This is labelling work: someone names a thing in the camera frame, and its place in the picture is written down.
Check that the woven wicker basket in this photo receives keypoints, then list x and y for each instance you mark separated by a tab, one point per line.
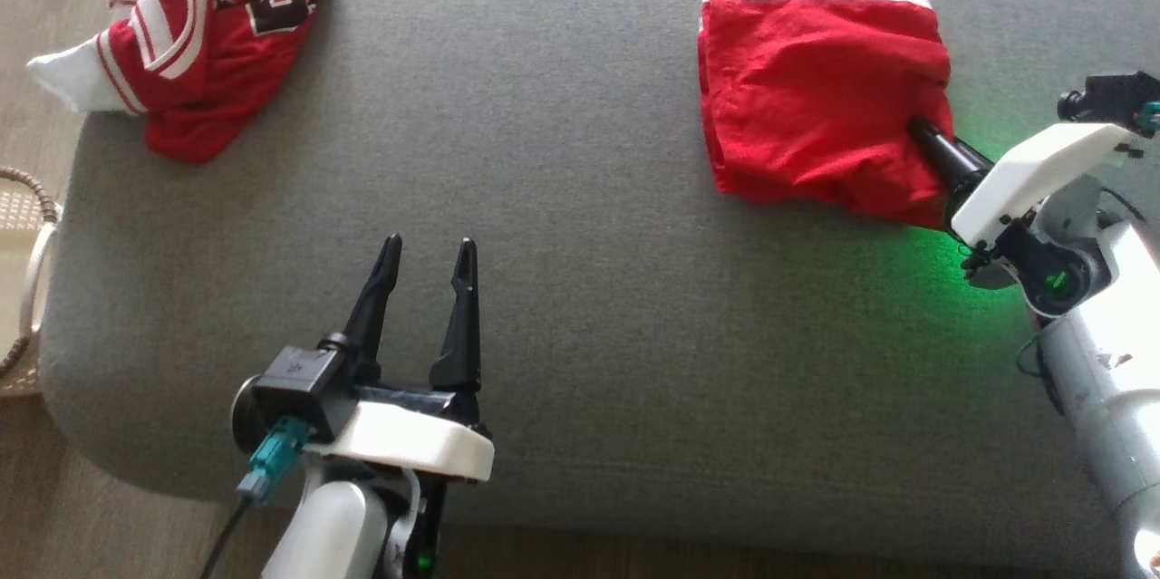
23	280

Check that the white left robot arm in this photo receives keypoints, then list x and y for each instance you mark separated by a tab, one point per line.
335	534

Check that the red Bulls jersey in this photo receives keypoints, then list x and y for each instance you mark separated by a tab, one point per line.
190	35

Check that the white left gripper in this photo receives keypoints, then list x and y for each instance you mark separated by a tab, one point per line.
408	443

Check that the red shorts white waistband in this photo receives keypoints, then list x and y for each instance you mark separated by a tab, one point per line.
816	99

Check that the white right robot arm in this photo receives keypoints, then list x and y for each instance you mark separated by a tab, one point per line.
1106	361

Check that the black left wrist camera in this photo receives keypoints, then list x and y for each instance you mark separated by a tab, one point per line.
299	384

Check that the grey sofa seat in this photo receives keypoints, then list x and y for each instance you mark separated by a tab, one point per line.
580	226

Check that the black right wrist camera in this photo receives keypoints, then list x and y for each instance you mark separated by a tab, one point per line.
1110	99

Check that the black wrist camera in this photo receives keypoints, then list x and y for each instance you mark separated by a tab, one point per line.
299	384
1110	99

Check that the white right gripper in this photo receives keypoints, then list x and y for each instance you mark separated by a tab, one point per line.
1042	171

